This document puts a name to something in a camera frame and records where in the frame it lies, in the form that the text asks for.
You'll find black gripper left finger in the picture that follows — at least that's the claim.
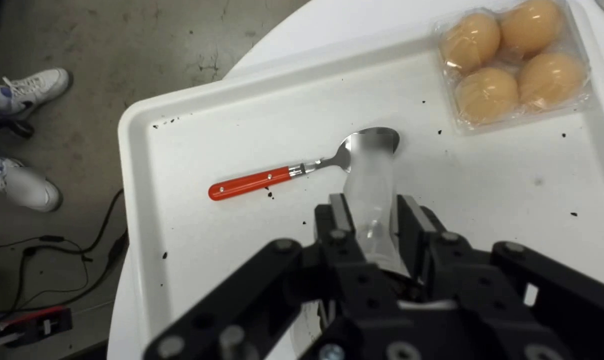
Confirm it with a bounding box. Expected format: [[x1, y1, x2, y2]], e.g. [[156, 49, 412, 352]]
[[139, 191, 397, 360]]

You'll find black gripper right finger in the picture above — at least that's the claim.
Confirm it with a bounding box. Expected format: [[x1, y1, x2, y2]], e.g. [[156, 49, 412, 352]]
[[394, 193, 604, 360]]

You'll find white plastic tray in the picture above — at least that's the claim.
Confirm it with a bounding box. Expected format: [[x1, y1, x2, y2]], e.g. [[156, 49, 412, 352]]
[[115, 0, 604, 360]]

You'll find brown egg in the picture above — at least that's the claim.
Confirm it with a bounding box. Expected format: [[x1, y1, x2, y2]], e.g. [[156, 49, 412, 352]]
[[439, 9, 504, 76], [518, 49, 589, 111], [454, 65, 521, 127], [500, 0, 565, 58]]

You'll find white sneaker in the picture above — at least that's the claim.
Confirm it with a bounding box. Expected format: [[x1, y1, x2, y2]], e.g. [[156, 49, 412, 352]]
[[0, 65, 74, 124], [0, 154, 63, 215]]

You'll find red black clamp tool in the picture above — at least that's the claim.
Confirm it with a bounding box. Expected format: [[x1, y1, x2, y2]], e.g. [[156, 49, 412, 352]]
[[0, 304, 74, 355]]

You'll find red handled metal spoon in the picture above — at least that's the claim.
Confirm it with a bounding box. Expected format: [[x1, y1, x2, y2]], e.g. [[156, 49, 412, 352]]
[[205, 125, 402, 203]]

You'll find black floor cable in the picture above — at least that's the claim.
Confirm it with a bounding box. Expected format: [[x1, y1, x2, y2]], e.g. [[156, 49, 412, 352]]
[[0, 187, 129, 316]]

